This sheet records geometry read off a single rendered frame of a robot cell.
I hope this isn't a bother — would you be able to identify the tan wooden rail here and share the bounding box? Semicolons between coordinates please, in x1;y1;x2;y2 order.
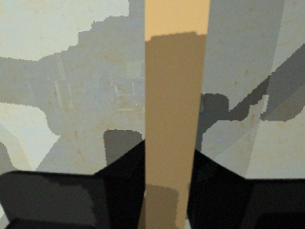
145;0;210;229

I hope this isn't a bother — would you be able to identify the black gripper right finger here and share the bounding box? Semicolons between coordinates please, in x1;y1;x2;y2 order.
186;150;305;229

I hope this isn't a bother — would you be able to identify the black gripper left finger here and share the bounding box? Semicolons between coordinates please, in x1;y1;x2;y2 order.
0;140;146;229

